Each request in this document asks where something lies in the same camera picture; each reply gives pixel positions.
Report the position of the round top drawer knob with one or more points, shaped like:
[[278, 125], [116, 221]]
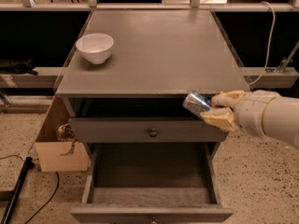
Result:
[[152, 133]]

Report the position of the open grey middle drawer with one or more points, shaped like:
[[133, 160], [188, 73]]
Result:
[[164, 183]]

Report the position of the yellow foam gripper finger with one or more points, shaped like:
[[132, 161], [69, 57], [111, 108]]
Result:
[[228, 99], [222, 118]]

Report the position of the black bar on floor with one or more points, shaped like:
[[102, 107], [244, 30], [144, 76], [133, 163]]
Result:
[[11, 196]]

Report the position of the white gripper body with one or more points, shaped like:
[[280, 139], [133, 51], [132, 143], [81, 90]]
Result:
[[251, 110]]

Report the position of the crumpled paper in box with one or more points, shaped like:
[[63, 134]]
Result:
[[65, 133]]

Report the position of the grey wooden drawer cabinet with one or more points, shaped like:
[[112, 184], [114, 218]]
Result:
[[159, 56]]

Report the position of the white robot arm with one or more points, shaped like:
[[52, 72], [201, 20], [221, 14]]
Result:
[[263, 114]]

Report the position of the black object on shelf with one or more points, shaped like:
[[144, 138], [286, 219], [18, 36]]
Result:
[[17, 67]]

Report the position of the white ceramic bowl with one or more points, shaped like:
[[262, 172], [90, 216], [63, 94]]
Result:
[[95, 48]]

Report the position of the closed grey top drawer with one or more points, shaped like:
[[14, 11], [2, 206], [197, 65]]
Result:
[[93, 130]]

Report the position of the cardboard box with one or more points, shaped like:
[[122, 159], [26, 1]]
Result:
[[55, 155]]

